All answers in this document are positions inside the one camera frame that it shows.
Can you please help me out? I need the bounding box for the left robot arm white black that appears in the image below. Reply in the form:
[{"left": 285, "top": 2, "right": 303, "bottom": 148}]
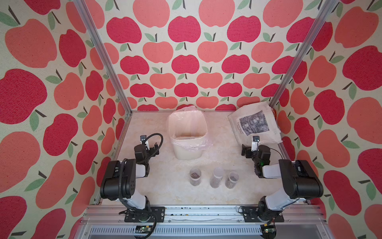
[{"left": 100, "top": 143, "right": 165, "bottom": 223}]

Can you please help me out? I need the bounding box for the tall clear jar of rosebuds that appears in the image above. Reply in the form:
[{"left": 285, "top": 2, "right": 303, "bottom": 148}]
[{"left": 210, "top": 167, "right": 224, "bottom": 188}]

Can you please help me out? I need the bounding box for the white Monet tote bag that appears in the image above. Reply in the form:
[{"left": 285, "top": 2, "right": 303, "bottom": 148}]
[{"left": 228, "top": 102, "right": 282, "bottom": 146}]

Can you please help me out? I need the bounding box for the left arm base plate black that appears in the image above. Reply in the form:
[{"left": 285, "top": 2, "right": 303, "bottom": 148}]
[{"left": 119, "top": 207, "right": 166, "bottom": 223}]

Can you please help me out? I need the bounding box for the right aluminium corner post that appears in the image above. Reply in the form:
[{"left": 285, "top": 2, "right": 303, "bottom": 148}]
[{"left": 269, "top": 0, "right": 339, "bottom": 108}]

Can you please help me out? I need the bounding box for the aluminium corner post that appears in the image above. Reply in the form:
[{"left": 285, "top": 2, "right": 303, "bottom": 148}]
[
  {"left": 269, "top": 0, "right": 339, "bottom": 108},
  {"left": 74, "top": 1, "right": 132, "bottom": 117}
]

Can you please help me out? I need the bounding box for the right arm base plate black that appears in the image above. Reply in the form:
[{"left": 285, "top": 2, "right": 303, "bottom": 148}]
[{"left": 238, "top": 206, "right": 285, "bottom": 224}]

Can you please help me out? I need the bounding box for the left clear jar of rosebuds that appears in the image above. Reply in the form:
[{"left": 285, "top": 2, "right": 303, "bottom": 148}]
[{"left": 189, "top": 168, "right": 202, "bottom": 186}]

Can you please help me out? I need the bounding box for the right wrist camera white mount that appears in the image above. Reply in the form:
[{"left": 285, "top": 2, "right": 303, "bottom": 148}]
[{"left": 251, "top": 136, "right": 260, "bottom": 151}]

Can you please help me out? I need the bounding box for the pink plastic bin liner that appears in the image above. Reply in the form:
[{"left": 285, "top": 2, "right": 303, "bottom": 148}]
[{"left": 168, "top": 106, "right": 213, "bottom": 153}]

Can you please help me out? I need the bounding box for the right clear jar of rosebuds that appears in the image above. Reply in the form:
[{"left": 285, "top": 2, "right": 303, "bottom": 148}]
[{"left": 225, "top": 171, "right": 239, "bottom": 189}]

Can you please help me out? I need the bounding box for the cream trash bin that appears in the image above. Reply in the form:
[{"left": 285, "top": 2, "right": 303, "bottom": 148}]
[{"left": 168, "top": 110, "right": 209, "bottom": 161}]

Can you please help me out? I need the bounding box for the left aluminium corner post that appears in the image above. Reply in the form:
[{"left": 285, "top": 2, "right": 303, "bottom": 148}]
[{"left": 74, "top": 1, "right": 132, "bottom": 117}]

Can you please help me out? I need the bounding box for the aluminium front rail frame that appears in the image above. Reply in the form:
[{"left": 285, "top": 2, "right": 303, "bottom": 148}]
[{"left": 73, "top": 205, "right": 334, "bottom": 239}]

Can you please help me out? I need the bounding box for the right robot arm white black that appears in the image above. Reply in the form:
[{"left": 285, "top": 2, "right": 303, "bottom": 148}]
[{"left": 241, "top": 145, "right": 323, "bottom": 222}]

